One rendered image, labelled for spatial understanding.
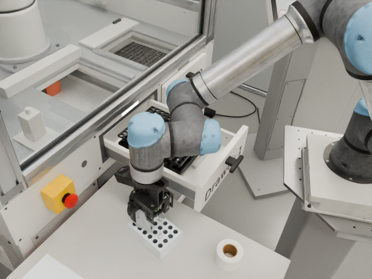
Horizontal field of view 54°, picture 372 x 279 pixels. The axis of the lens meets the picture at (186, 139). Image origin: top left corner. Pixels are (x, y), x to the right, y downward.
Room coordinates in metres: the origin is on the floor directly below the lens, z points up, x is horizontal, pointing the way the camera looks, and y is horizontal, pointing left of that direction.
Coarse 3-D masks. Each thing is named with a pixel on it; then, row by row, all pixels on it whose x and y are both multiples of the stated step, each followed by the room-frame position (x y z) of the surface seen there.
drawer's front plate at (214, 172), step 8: (240, 128) 0.83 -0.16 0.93; (248, 128) 0.85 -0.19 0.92; (240, 136) 0.80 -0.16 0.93; (232, 144) 0.76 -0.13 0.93; (240, 144) 0.81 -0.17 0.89; (224, 152) 0.73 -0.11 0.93; (232, 152) 0.76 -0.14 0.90; (216, 160) 0.69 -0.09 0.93; (224, 160) 0.71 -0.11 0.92; (216, 168) 0.66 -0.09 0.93; (224, 168) 0.72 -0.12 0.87; (208, 176) 0.63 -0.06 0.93; (216, 176) 0.67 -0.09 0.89; (224, 176) 0.73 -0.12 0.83; (200, 184) 0.60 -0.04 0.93; (208, 184) 0.63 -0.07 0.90; (216, 184) 0.68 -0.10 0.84; (200, 192) 0.60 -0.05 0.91; (208, 192) 0.63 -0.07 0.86; (200, 200) 0.60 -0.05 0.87; (200, 208) 0.60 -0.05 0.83
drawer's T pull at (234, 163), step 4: (240, 156) 0.73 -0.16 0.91; (228, 160) 0.71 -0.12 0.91; (232, 160) 0.71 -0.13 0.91; (236, 160) 0.71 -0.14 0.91; (240, 160) 0.72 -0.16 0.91; (228, 164) 0.70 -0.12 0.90; (232, 164) 0.70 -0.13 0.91; (236, 164) 0.70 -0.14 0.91; (232, 168) 0.68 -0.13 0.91; (232, 172) 0.67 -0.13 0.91
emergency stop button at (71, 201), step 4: (68, 196) 0.56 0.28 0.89; (72, 196) 0.56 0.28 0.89; (76, 196) 0.57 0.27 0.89; (68, 200) 0.55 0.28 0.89; (72, 200) 0.56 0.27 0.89; (76, 200) 0.57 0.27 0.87; (64, 204) 0.55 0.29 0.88; (68, 204) 0.55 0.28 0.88; (72, 204) 0.55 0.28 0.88; (68, 208) 0.55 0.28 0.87
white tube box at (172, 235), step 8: (128, 224) 0.56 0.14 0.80; (152, 224) 0.56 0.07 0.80; (160, 224) 0.56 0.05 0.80; (168, 224) 0.57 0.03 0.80; (136, 232) 0.54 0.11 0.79; (144, 232) 0.54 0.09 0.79; (152, 232) 0.54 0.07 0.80; (168, 232) 0.54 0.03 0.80; (176, 232) 0.55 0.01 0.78; (144, 240) 0.52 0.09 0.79; (152, 240) 0.51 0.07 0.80; (160, 240) 0.52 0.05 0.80; (168, 240) 0.52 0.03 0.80; (176, 240) 0.53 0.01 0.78; (152, 248) 0.50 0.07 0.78; (160, 248) 0.49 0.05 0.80; (168, 248) 0.50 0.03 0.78; (160, 256) 0.48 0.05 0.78
